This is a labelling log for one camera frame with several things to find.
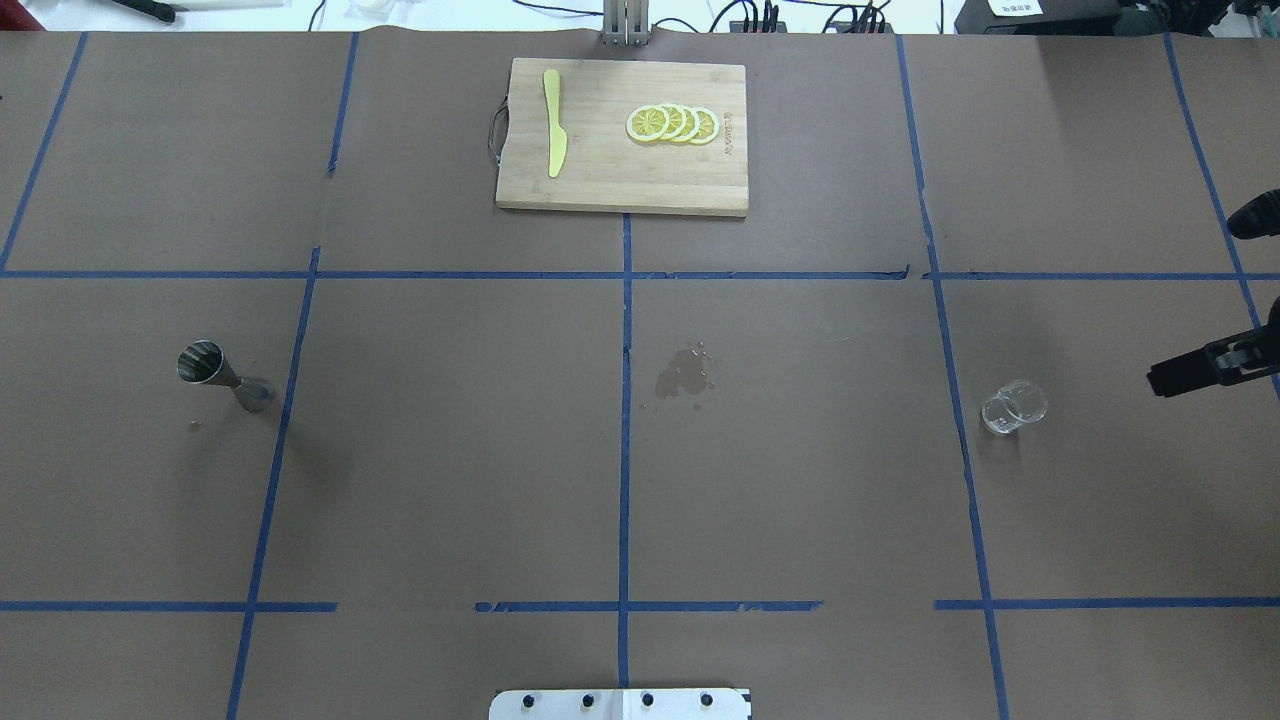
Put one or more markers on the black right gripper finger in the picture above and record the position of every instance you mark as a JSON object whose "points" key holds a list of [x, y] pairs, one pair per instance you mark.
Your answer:
{"points": [[1257, 218], [1236, 359]]}

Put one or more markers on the clear glass measuring cup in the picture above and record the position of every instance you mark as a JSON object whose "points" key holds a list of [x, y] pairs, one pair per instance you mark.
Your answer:
{"points": [[1014, 406]]}

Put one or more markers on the steel jigger shaker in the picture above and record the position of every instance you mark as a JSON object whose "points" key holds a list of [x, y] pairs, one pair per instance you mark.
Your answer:
{"points": [[204, 363]]}

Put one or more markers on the black box with label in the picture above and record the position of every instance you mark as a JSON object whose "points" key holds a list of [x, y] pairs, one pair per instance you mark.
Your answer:
{"points": [[1038, 18]]}

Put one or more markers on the lemon slice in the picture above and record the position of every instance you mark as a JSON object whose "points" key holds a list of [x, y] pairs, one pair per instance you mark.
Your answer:
{"points": [[675, 120], [648, 123], [692, 125], [708, 126]]}

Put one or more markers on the wooden cutting board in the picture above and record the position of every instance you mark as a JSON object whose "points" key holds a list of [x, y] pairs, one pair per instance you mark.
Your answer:
{"points": [[605, 170]]}

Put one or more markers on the yellow plastic knife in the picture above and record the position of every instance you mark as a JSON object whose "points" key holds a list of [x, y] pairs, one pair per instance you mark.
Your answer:
{"points": [[551, 81]]}

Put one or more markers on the aluminium frame post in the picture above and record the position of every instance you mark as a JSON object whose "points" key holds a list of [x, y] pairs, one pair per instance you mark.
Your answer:
{"points": [[626, 23]]}

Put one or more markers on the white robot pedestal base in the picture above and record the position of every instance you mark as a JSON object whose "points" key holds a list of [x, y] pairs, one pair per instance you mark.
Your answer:
{"points": [[619, 703]]}

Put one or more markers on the black handled tool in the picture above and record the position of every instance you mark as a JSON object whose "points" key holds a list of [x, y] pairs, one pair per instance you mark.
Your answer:
{"points": [[162, 12]]}

